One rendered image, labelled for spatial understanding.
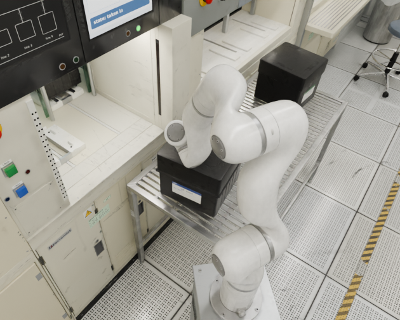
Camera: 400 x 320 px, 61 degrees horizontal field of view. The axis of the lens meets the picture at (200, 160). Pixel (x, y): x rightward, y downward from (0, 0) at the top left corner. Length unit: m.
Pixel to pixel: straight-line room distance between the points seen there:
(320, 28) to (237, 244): 2.22
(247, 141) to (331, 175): 2.25
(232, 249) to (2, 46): 0.76
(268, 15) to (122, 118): 1.51
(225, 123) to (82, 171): 0.97
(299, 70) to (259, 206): 1.25
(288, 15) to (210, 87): 2.00
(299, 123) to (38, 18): 0.69
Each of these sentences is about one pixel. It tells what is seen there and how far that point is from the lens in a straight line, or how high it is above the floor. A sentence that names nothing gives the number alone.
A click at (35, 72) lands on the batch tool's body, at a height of 1.45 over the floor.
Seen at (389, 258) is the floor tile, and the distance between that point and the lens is 2.63.
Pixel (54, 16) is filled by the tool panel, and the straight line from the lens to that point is 1.05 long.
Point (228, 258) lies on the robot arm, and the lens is 0.93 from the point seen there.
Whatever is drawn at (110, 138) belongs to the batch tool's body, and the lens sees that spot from 1.66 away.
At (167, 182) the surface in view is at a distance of 1.47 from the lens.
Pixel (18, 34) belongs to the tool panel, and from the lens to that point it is 1.00.
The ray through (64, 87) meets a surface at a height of 0.96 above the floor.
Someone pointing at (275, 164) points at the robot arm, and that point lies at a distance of 0.79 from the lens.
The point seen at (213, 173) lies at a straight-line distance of 1.30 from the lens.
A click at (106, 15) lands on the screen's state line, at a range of 1.16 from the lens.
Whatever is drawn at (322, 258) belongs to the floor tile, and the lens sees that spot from 2.42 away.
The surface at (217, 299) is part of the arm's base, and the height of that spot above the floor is 0.77.
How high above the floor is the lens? 1.99
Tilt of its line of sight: 47 degrees down
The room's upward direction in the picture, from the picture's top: 5 degrees clockwise
